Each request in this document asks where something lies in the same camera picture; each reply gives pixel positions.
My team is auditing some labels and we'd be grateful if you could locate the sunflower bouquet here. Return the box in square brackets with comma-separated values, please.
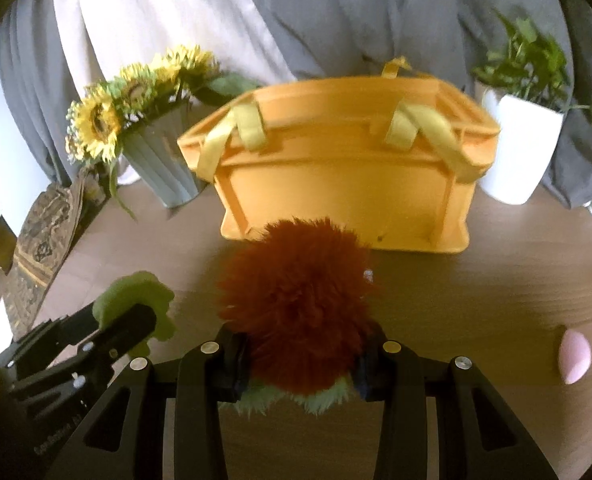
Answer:
[64, 43, 260, 222]

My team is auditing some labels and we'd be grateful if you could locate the grey ribbed vase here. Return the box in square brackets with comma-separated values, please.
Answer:
[120, 105, 207, 210]

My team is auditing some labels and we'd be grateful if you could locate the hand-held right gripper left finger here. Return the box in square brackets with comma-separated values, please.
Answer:
[63, 330, 251, 480]

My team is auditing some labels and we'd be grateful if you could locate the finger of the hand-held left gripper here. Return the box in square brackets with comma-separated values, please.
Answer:
[0, 304, 102, 367]
[10, 303, 158, 404]

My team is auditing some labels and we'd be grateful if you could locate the green plush toy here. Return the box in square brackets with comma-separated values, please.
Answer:
[91, 270, 177, 357]

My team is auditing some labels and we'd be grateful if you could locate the brown patterned cloth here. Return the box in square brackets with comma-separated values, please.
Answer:
[0, 169, 110, 342]

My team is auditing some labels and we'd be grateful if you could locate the grey curtain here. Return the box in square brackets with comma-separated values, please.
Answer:
[0, 0, 79, 188]
[230, 0, 592, 212]

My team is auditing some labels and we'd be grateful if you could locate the pink egg-shaped sponge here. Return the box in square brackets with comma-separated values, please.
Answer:
[557, 328, 592, 386]

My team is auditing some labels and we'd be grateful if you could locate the pale pink curtain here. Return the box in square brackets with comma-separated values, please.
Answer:
[52, 0, 297, 187]

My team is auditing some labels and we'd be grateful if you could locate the red-haired plush doll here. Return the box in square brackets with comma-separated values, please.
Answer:
[216, 216, 377, 417]

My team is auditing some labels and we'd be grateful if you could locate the orange plastic crate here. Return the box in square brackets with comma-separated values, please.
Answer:
[177, 57, 502, 255]

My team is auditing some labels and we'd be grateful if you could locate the white plant pot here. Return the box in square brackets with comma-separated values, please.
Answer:
[477, 81, 566, 206]

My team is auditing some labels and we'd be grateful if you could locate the green potted plant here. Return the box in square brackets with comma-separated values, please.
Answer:
[470, 9, 592, 129]

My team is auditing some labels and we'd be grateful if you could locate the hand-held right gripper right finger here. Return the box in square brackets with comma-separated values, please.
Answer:
[353, 327, 559, 480]

